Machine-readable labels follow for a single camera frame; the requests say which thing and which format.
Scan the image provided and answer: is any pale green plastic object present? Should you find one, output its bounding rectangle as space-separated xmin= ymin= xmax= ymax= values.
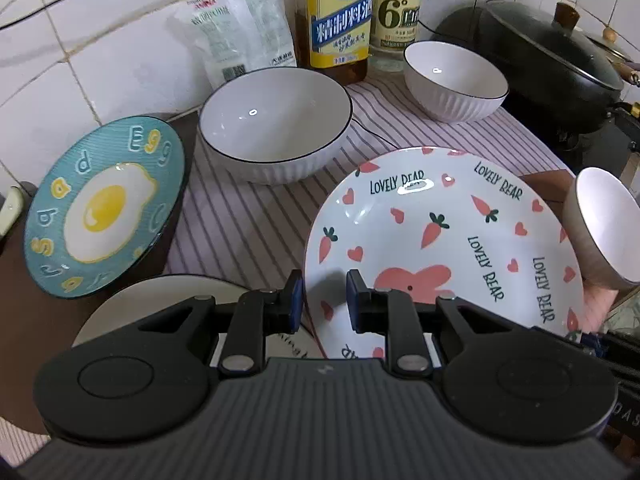
xmin=0 ymin=186 xmax=25 ymax=241

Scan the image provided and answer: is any white carrot print plate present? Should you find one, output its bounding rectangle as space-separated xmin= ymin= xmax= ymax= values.
xmin=303 ymin=146 xmax=586 ymax=361

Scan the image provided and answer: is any white salt bag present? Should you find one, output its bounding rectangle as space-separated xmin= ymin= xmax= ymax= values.
xmin=167 ymin=0 xmax=298 ymax=88

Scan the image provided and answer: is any black wok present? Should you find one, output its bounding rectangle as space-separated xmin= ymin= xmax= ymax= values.
xmin=434 ymin=5 xmax=623 ymax=133

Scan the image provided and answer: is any pinkish brown board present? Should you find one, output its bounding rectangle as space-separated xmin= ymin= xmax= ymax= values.
xmin=517 ymin=170 xmax=621 ymax=335

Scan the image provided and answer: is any teal fried egg plate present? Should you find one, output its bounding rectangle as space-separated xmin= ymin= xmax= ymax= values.
xmin=23 ymin=114 xmax=187 ymax=301

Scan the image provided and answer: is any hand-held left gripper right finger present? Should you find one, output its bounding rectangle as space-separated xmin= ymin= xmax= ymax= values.
xmin=346 ymin=269 xmax=516 ymax=381

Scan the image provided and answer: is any yellow label cooking wine bottle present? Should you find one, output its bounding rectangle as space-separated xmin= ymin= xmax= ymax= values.
xmin=295 ymin=0 xmax=376 ymax=86

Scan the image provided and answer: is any clear vinegar bottle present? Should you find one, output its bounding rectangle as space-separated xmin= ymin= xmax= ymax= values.
xmin=367 ymin=0 xmax=426 ymax=73

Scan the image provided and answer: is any large white ribbed bowl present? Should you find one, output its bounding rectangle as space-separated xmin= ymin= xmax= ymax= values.
xmin=197 ymin=66 xmax=354 ymax=186

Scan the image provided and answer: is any black gas stove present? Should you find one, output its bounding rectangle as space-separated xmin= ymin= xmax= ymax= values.
xmin=505 ymin=100 xmax=640 ymax=196

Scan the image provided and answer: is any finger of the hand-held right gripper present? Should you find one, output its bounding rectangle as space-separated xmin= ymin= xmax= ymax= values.
xmin=567 ymin=327 xmax=608 ymax=358

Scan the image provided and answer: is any pot with wooden knob lid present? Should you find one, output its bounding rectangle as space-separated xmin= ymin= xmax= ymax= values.
xmin=585 ymin=25 xmax=640 ymax=86

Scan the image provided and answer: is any pink striped cloth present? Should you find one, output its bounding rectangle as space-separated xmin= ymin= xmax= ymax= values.
xmin=0 ymin=72 xmax=573 ymax=466

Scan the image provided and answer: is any small beige bowl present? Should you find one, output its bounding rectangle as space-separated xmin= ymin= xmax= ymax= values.
xmin=561 ymin=166 xmax=640 ymax=290

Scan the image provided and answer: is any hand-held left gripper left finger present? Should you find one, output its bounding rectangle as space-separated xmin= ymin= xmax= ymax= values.
xmin=135 ymin=269 xmax=304 ymax=378

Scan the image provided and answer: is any plain white plate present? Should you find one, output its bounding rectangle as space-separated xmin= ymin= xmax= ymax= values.
xmin=70 ymin=275 xmax=326 ymax=361

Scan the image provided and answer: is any glass wok lid brown knob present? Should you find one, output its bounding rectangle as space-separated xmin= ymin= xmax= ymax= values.
xmin=484 ymin=0 xmax=625 ymax=92

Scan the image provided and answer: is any small white ribbed bowl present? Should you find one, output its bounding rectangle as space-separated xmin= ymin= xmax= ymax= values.
xmin=403 ymin=40 xmax=510 ymax=125

